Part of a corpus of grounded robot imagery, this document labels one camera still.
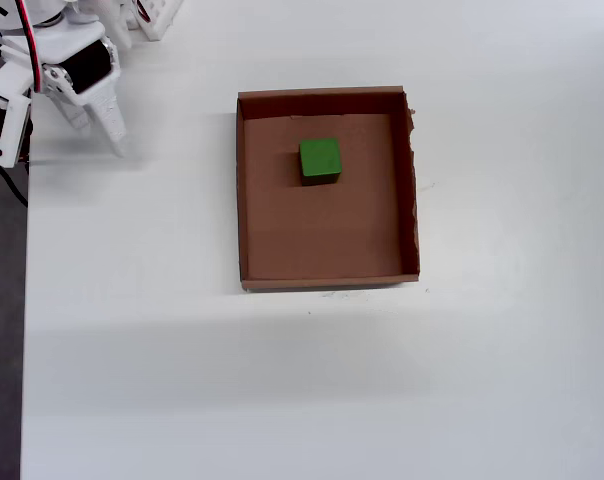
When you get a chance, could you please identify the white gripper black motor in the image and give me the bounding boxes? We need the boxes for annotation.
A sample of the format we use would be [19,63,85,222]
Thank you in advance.
[0,22,131,159]

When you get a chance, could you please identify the brown cardboard box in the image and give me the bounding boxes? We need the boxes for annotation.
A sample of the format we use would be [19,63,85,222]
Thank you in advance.
[235,85,422,294]

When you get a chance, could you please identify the red black servo wires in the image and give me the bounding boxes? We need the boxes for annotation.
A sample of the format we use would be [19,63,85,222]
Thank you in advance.
[12,0,47,94]

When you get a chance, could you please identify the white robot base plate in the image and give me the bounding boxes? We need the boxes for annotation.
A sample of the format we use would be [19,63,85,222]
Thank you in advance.
[131,0,186,42]

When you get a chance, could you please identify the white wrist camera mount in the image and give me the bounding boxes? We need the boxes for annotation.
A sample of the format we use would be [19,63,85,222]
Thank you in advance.
[0,59,34,169]

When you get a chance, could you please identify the black camera cable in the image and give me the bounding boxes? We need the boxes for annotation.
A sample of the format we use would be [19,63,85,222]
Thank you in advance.
[0,157,30,207]

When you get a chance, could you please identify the green cube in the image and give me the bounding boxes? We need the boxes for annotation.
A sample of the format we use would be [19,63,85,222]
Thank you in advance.
[298,137,343,188]

